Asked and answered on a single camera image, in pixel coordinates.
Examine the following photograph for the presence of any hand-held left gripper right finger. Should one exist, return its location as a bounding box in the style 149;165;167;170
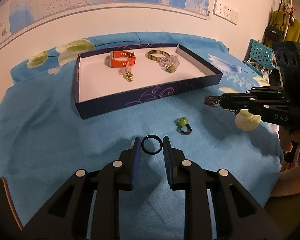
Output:
162;136;285;240

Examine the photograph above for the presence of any yellow-green jacket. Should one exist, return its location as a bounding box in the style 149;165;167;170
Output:
269;10;300;46

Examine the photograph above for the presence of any green frog hair tie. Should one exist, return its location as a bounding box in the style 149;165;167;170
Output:
176;117;192;135

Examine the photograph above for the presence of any black handbag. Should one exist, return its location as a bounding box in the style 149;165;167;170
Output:
264;24;285;43

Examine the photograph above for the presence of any orange smart watch band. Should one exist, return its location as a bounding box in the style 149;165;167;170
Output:
108;51;136;68

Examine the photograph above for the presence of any tortoiseshell bangle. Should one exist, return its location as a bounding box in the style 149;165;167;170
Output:
145;50;170;62

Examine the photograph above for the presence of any dark blue ring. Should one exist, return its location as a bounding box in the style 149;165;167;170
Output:
141;135;163;155

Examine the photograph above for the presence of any blue floral tablecloth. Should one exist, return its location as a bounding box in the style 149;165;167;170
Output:
0;31;284;230

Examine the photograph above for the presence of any person's pink garment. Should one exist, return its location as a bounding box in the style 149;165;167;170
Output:
270;145;300;205

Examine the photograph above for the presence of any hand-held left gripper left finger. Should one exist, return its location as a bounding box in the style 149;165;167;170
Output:
22;136;143;240

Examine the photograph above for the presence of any navy cardboard box lid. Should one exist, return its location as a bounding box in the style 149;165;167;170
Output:
74;43;223;119

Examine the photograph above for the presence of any white wall socket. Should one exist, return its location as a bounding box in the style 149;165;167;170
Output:
213;0;227;17
224;4;233;20

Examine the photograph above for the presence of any white wall switch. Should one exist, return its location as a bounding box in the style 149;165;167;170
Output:
231;9;240;25

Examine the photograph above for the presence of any white coat rack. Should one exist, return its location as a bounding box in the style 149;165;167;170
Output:
281;0;298;42

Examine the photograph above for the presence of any clear crystal bead bracelet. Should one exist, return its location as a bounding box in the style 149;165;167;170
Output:
159;54;181;68

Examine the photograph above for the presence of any teal perforated plastic rack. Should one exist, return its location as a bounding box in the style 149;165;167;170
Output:
242;39;278;77

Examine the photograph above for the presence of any colourful wall map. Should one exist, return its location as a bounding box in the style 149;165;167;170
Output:
0;0;213;55

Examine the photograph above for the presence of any dark beaded bracelet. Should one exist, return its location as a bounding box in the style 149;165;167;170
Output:
204;95;240;115

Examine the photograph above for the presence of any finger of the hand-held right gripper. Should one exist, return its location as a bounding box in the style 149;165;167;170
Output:
246;86;288;98
219;92;290;115

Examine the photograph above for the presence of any brown curved chair back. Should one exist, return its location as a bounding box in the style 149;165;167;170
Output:
0;177;23;233

